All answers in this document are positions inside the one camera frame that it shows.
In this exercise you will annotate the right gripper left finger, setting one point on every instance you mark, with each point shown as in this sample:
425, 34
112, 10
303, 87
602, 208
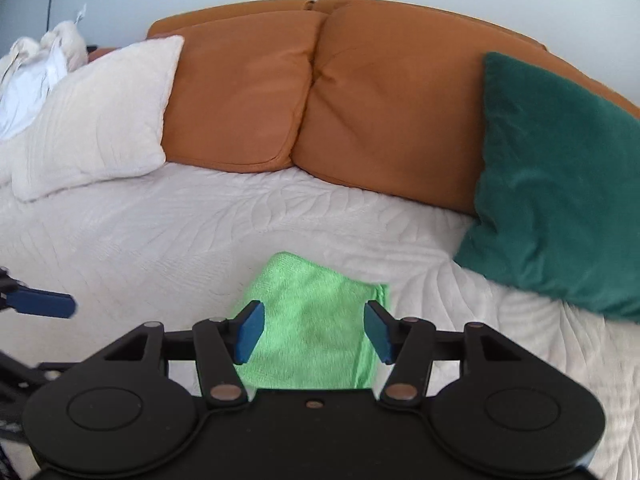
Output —
220, 346

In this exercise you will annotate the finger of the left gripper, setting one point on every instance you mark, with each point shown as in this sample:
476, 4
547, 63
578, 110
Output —
22, 299

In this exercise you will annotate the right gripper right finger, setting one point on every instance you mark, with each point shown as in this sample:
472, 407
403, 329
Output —
407, 345

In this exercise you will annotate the green microfibre towel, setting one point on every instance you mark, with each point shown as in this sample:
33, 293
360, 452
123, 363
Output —
313, 336

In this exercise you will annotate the white quilted bed cover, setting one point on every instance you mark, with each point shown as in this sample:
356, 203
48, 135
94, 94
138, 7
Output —
182, 244

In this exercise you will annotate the white quilted pillow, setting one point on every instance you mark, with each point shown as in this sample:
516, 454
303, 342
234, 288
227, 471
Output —
103, 122

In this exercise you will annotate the dark green velvet pillow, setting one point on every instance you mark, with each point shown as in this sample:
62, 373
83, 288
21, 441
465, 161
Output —
558, 200

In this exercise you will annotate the crumpled white bedding pile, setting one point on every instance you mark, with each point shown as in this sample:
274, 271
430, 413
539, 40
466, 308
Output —
31, 69

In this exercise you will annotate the right orange back cushion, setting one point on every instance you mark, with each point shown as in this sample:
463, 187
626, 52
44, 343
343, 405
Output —
396, 104

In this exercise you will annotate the orange cushion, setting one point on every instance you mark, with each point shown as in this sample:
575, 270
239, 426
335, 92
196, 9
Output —
396, 104
240, 91

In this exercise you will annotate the left orange back cushion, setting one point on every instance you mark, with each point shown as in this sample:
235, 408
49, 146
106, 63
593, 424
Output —
240, 91

